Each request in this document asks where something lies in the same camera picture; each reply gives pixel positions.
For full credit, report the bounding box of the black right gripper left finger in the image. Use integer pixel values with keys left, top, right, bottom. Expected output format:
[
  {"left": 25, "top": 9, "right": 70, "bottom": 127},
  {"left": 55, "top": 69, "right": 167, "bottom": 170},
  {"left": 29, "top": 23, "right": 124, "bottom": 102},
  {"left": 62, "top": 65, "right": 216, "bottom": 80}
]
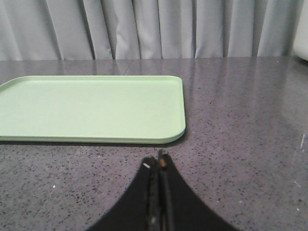
[{"left": 88, "top": 157, "right": 159, "bottom": 231}]

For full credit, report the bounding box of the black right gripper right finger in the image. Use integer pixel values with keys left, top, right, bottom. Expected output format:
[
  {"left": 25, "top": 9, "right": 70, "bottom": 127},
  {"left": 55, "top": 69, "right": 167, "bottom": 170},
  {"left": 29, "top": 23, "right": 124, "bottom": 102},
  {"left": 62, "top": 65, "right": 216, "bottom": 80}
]
[{"left": 158, "top": 150, "right": 237, "bottom": 231}]

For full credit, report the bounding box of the light green plastic tray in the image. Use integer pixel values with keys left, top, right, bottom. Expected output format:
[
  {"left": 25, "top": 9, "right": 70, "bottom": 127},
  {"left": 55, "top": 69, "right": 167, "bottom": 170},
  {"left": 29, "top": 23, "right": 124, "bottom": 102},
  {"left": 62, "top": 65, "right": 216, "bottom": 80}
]
[{"left": 0, "top": 76, "right": 186, "bottom": 144}]

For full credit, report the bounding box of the white appliance at table edge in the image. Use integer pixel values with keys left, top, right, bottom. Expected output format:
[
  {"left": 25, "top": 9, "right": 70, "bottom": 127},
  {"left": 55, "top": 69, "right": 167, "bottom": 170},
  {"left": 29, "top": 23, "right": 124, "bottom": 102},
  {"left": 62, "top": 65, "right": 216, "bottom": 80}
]
[{"left": 293, "top": 0, "right": 308, "bottom": 61}]

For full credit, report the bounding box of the grey pleated curtain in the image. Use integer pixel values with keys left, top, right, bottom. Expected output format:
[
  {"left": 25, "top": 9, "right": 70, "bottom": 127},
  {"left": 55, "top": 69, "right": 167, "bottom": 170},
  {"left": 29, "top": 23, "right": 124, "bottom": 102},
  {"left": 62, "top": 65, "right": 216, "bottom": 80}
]
[{"left": 0, "top": 0, "right": 304, "bottom": 61}]

